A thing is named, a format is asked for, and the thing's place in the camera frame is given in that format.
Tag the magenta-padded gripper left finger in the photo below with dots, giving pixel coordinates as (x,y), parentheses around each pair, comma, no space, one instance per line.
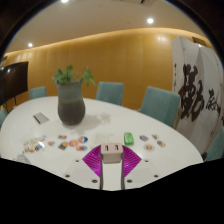
(91,161)

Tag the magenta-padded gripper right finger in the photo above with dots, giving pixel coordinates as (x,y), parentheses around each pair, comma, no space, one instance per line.
(131,161)

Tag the small white charger block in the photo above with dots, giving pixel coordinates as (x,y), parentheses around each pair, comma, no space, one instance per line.
(111,153)

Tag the oval orange blue sticker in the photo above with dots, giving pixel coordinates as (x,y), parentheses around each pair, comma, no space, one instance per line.
(81,148)

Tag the small round white-rimmed sticker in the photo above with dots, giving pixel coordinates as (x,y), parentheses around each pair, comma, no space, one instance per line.
(149,147)

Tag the green packet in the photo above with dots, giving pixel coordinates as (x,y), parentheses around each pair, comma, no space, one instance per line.
(128,138)

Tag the round dark blue sticker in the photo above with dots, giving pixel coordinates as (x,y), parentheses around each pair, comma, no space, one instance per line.
(82,139)

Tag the round pink orange sticker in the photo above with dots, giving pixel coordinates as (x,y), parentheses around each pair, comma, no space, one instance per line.
(73,143)

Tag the small round colourful sticker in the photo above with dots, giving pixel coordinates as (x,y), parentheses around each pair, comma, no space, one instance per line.
(143,138)

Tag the dark shield-shaped sticker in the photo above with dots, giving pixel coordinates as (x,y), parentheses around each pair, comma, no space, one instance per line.
(62,145)

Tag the black rectangular sticker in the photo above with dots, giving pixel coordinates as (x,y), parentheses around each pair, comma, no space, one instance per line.
(62,136)

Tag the small orange sticker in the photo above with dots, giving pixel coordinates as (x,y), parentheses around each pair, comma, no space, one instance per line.
(51,143)

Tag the green plant in grey pot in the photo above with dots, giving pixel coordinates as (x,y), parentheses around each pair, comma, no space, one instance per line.
(71,106)

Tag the teal chairs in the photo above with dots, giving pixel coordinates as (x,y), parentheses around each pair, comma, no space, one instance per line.
(160,103)

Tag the white calligraphy folding screen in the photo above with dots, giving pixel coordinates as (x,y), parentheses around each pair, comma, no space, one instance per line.
(196,93)

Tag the recessed ceiling lights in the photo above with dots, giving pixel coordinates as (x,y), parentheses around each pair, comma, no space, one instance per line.
(150,20)

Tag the black wall screen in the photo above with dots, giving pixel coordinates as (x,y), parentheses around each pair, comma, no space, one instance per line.
(13,81)

